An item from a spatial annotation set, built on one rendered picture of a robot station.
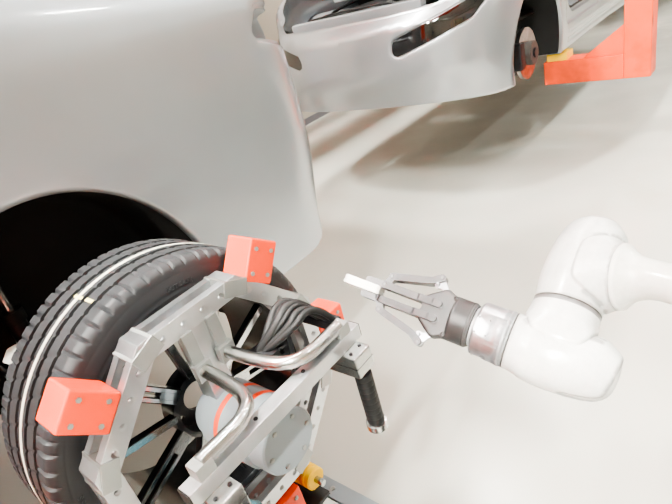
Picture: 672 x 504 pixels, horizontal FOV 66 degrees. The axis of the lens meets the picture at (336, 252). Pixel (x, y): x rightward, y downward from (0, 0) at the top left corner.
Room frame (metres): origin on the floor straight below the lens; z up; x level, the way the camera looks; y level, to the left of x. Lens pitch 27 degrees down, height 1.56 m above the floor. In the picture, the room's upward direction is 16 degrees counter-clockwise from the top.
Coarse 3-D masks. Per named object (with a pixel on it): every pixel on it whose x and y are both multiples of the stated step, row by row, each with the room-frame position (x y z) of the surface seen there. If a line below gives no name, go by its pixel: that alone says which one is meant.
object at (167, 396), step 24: (216, 312) 0.96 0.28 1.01; (240, 312) 1.14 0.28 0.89; (264, 312) 1.05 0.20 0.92; (240, 336) 0.98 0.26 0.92; (168, 384) 0.88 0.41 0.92; (264, 384) 1.07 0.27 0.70; (168, 408) 0.85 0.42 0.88; (192, 408) 0.90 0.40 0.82; (144, 432) 0.80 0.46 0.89; (192, 432) 0.84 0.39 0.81; (168, 456) 0.80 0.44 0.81; (192, 456) 0.98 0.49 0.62; (144, 480) 0.89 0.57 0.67; (168, 480) 0.90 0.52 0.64; (240, 480) 0.86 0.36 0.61
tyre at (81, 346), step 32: (128, 256) 0.98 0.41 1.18; (160, 256) 0.95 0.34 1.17; (192, 256) 0.94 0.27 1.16; (224, 256) 0.98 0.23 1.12; (64, 288) 0.94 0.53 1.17; (96, 288) 0.89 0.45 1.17; (128, 288) 0.85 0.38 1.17; (160, 288) 0.87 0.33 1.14; (288, 288) 1.07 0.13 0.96; (32, 320) 0.90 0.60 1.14; (64, 320) 0.84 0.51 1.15; (96, 320) 0.79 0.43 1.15; (128, 320) 0.82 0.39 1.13; (32, 352) 0.83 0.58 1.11; (64, 352) 0.77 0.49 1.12; (96, 352) 0.76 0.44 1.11; (32, 384) 0.77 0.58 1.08; (32, 416) 0.73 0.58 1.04; (32, 448) 0.71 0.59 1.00; (64, 448) 0.68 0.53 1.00; (32, 480) 0.71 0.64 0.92; (64, 480) 0.66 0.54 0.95
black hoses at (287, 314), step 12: (288, 300) 0.86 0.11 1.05; (300, 300) 0.87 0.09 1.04; (276, 312) 0.85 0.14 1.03; (288, 312) 0.83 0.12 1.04; (300, 312) 0.83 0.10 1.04; (312, 312) 0.83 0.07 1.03; (324, 312) 0.84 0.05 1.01; (276, 324) 0.83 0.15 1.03; (288, 324) 0.81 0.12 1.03; (300, 324) 0.81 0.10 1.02; (312, 324) 0.89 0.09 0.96; (324, 324) 0.86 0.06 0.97; (264, 336) 0.83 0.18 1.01; (276, 336) 0.82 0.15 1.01; (288, 336) 0.81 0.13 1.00; (252, 348) 0.84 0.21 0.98; (264, 348) 0.82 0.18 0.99; (276, 348) 0.82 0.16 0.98
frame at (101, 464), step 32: (192, 288) 0.88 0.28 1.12; (224, 288) 0.86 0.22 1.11; (256, 288) 0.91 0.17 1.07; (160, 320) 0.81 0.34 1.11; (192, 320) 0.81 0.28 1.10; (128, 352) 0.74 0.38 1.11; (160, 352) 0.75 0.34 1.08; (128, 384) 0.70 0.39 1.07; (320, 384) 0.97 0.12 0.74; (128, 416) 0.69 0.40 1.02; (320, 416) 0.94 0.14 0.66; (96, 448) 0.68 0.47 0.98; (96, 480) 0.62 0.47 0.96; (256, 480) 0.85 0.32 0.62; (288, 480) 0.84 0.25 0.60
